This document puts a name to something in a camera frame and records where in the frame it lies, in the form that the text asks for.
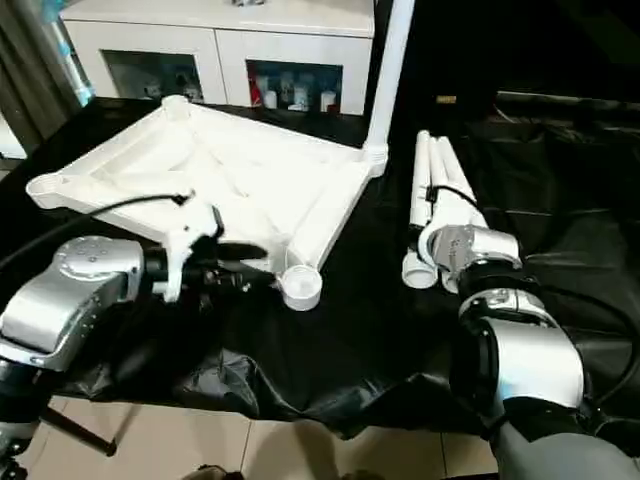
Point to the white plastic table top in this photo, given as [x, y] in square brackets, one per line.
[225, 165]

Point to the white plastic table leg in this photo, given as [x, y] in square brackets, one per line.
[462, 195]
[387, 75]
[419, 165]
[440, 170]

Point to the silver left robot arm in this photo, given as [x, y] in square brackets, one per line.
[65, 300]

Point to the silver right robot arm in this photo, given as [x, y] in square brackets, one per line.
[525, 350]

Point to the black work mat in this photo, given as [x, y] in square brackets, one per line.
[300, 340]

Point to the white glass-door cabinet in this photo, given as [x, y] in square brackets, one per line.
[220, 50]

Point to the silver metal bowl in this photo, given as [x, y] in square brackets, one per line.
[247, 2]

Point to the grey curtain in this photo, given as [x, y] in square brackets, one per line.
[30, 75]

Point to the black furniture unit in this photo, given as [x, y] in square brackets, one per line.
[525, 45]

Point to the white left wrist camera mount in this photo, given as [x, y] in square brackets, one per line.
[192, 225]

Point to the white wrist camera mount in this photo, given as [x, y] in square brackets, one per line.
[428, 240]
[192, 225]

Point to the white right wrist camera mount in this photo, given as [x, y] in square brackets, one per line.
[428, 240]

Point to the light blue frame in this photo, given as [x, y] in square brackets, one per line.
[75, 65]

